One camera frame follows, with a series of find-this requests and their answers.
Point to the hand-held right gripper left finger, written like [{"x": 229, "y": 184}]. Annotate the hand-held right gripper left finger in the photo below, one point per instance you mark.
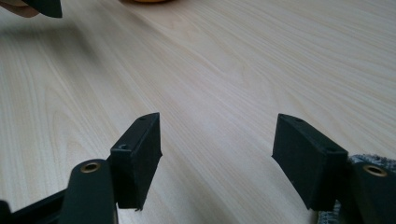
[{"x": 137, "y": 161}]

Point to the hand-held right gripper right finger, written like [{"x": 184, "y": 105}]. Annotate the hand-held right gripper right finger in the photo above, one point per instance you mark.
[{"x": 308, "y": 161}]

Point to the orange plush toy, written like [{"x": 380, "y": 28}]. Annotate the orange plush toy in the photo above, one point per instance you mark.
[{"x": 149, "y": 1}]

